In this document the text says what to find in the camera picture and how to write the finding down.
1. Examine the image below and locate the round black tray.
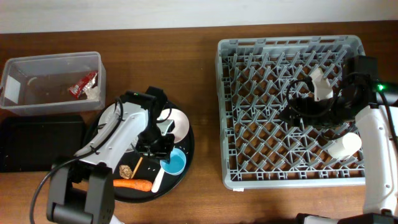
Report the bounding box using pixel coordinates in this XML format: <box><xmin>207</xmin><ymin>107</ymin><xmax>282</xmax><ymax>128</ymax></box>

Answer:
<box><xmin>83</xmin><ymin>101</ymin><xmax>195</xmax><ymax>203</ymax></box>

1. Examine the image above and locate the small white cup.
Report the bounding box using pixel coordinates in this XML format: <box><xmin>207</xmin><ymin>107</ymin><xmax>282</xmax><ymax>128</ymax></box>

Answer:
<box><xmin>327</xmin><ymin>133</ymin><xmax>362</xmax><ymax>161</ymax></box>

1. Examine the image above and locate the wooden chopstick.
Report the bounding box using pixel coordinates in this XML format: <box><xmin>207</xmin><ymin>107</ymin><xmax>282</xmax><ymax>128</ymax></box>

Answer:
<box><xmin>130</xmin><ymin>157</ymin><xmax>143</xmax><ymax>179</ymax></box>

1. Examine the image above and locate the white tissue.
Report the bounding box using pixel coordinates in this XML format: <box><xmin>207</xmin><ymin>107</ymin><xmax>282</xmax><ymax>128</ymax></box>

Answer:
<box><xmin>84</xmin><ymin>86</ymin><xmax>100</xmax><ymax>100</ymax></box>

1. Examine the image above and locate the clear plastic bin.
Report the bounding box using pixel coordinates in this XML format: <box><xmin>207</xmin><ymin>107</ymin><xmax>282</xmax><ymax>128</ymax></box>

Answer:
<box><xmin>1</xmin><ymin>52</ymin><xmax>106</xmax><ymax>116</ymax></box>

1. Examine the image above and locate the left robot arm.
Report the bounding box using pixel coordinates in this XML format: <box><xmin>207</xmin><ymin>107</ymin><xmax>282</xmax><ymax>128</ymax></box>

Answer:
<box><xmin>29</xmin><ymin>86</ymin><xmax>175</xmax><ymax>223</ymax></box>

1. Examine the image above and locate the grey plate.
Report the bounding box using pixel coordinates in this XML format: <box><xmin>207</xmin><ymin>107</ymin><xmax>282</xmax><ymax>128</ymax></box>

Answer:
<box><xmin>98</xmin><ymin>102</ymin><xmax>149</xmax><ymax>154</ymax></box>

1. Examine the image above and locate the red snack wrapper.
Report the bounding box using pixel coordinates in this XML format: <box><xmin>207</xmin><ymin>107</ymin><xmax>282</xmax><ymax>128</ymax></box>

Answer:
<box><xmin>68</xmin><ymin>71</ymin><xmax>98</xmax><ymax>99</ymax></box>

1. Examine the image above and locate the black bin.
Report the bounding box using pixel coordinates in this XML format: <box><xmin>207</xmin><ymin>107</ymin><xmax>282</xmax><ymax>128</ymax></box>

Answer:
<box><xmin>1</xmin><ymin>115</ymin><xmax>85</xmax><ymax>172</ymax></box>

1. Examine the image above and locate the blue cup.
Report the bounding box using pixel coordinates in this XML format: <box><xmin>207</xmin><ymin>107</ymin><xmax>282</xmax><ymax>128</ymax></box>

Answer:
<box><xmin>160</xmin><ymin>147</ymin><xmax>187</xmax><ymax>175</ymax></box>

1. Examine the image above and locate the orange carrot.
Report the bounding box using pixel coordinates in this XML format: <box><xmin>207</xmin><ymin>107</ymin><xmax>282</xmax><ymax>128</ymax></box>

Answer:
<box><xmin>113</xmin><ymin>179</ymin><xmax>152</xmax><ymax>192</ymax></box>

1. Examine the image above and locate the white plastic fork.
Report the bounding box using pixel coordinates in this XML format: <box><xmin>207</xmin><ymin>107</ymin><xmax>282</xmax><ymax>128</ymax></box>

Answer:
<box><xmin>151</xmin><ymin>167</ymin><xmax>165</xmax><ymax>193</ymax></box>

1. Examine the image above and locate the pink bowl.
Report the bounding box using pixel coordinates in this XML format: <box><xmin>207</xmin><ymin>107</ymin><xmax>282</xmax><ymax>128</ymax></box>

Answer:
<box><xmin>157</xmin><ymin>108</ymin><xmax>190</xmax><ymax>143</ymax></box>

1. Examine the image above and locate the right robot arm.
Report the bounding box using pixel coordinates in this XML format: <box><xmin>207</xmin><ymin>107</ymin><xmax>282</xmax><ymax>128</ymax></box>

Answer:
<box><xmin>279</xmin><ymin>55</ymin><xmax>397</xmax><ymax>223</ymax></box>

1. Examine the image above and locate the brown walnut shell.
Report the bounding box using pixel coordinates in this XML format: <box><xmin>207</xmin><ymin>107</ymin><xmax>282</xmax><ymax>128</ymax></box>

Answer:
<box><xmin>119</xmin><ymin>165</ymin><xmax>133</xmax><ymax>179</ymax></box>

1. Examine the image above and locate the grey dishwasher rack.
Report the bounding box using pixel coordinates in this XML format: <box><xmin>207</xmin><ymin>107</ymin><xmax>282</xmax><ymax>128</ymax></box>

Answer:
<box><xmin>215</xmin><ymin>35</ymin><xmax>365</xmax><ymax>190</ymax></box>

